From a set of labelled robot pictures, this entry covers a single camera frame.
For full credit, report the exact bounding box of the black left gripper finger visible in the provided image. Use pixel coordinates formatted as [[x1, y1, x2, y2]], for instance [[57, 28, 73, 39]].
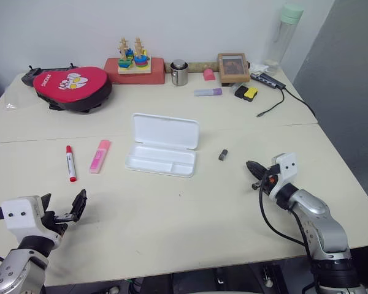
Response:
[[71, 189, 89, 223], [41, 192, 53, 213]]

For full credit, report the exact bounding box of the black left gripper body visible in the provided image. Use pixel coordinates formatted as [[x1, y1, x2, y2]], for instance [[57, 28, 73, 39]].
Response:
[[40, 209, 78, 238]]

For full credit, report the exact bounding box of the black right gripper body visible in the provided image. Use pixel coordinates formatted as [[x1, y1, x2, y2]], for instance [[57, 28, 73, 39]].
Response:
[[251, 164, 280, 194]]

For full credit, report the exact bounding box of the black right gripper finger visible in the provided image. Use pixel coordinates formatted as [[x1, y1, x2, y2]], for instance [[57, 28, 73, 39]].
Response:
[[246, 164, 264, 182], [245, 160, 269, 176]]

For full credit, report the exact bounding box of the red whiteboard marker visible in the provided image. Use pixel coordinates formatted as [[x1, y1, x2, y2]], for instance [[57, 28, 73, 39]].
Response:
[[65, 145, 78, 183]]

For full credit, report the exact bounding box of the pink highlighter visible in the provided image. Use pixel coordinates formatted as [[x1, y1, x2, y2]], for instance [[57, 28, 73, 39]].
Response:
[[89, 139, 112, 175]]

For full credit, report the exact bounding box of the white plastic pencil case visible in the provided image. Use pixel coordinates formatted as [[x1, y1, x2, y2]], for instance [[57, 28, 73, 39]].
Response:
[[125, 112, 200, 178]]

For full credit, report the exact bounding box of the yellow and black sponge eraser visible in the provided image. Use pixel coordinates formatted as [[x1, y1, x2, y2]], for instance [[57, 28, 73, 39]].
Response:
[[242, 86, 259, 103]]

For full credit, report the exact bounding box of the grey usb hub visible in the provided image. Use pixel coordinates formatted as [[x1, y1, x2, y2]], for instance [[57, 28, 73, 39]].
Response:
[[250, 72, 287, 91]]

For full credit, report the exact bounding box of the purple and white highlighter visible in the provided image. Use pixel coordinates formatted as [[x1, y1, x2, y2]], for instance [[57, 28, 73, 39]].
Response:
[[193, 88, 223, 97]]

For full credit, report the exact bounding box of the crumpled white tissue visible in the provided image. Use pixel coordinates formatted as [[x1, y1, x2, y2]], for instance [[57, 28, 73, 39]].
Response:
[[251, 62, 270, 75]]

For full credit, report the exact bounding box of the long wooden stick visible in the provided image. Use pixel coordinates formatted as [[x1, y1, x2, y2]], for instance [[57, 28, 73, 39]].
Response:
[[164, 61, 251, 75]]

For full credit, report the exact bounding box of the stainless steel cup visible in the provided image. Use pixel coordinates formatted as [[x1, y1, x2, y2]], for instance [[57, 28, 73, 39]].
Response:
[[170, 62, 190, 87]]

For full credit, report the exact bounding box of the clear bottle green lid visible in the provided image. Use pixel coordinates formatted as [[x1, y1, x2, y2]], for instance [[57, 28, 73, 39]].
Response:
[[264, 2, 305, 77]]

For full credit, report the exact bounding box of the red rectangular box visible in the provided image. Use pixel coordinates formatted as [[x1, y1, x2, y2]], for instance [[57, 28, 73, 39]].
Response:
[[103, 57, 167, 85]]

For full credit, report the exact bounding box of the wooden colourful stacking toy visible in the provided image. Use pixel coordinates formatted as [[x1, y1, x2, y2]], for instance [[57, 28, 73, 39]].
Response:
[[117, 36, 153, 75]]

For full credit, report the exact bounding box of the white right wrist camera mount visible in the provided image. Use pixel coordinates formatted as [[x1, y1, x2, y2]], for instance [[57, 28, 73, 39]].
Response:
[[268, 152, 297, 202]]

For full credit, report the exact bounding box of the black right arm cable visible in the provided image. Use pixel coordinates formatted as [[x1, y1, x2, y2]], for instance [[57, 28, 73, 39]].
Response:
[[258, 170, 315, 267]]

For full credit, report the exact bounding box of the black cable with plug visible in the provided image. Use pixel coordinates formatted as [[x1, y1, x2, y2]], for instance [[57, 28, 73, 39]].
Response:
[[256, 88, 286, 119]]

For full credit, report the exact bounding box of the wooden picture frame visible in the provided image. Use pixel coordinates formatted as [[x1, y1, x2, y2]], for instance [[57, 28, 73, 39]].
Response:
[[217, 52, 251, 85]]

